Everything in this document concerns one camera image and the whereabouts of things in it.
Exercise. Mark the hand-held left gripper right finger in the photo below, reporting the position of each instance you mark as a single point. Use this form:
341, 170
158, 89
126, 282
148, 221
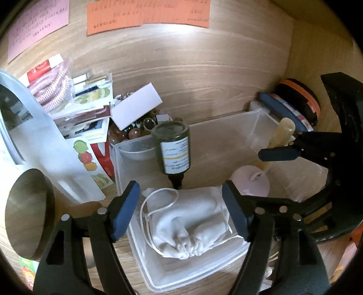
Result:
234, 211

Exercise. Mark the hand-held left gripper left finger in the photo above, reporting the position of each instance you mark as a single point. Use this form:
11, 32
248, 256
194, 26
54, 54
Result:
126, 208

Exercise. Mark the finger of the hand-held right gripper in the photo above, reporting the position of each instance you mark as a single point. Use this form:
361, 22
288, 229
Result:
280, 109
279, 154

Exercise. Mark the cream plastic tube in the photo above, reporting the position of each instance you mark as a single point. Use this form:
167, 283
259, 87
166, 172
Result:
285, 127

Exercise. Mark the clear plastic storage container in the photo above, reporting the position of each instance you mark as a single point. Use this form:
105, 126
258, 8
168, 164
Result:
215, 141

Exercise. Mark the wooden desktop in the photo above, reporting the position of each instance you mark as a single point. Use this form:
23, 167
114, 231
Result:
204, 73

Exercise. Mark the black round tin orange band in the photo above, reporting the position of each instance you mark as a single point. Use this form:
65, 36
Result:
303, 98

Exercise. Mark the patterned tape roll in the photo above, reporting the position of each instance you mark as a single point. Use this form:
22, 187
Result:
305, 121

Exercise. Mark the pink round candle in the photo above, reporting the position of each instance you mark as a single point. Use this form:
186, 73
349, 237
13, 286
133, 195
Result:
246, 184

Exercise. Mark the red white packet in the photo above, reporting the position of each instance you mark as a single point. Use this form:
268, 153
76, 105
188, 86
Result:
102, 160

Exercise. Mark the small translucent bowl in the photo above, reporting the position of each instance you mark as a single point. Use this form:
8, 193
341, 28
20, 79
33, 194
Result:
136, 150

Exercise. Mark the white fruit print paper bag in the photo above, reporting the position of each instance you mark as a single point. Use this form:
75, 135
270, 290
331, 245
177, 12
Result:
76, 170

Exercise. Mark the dark glass bottle white label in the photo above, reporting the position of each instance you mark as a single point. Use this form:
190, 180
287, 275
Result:
174, 153

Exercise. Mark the pile of glossy beads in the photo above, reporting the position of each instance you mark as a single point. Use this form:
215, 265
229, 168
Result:
127, 133

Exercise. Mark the white card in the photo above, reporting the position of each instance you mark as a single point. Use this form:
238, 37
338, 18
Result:
136, 106

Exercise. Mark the dark red packet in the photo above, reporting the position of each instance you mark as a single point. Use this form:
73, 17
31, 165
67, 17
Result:
82, 115

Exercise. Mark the colourful fruit print sheet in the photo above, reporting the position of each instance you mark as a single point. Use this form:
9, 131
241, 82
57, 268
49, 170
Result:
28, 272

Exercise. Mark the clear packet of fruit stickers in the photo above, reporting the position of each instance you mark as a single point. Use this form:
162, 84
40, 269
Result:
90, 90

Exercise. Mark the orange paper sheet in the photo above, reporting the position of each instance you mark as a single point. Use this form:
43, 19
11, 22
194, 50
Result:
113, 17
178, 12

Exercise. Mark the red white box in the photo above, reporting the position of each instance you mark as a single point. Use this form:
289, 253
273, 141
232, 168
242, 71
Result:
39, 68

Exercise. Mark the pink paper sheet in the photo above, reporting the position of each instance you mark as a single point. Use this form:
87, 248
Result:
37, 25

